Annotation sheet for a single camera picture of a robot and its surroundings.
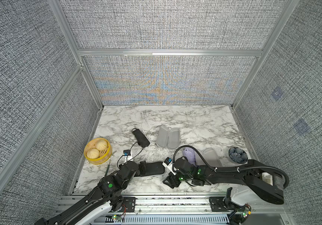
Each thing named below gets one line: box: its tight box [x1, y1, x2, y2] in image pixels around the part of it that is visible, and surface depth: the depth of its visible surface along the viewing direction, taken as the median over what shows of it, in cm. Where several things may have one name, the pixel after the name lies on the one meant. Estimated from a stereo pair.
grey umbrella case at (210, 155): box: [195, 147, 223, 168], surface depth 91 cm
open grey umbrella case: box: [155, 125, 181, 150], surface depth 102 cm
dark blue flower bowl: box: [228, 146, 249, 165], surface depth 91 cm
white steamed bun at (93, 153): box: [86, 148, 101, 159], surface depth 88 cm
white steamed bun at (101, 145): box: [95, 139, 108, 151], surface depth 92 cm
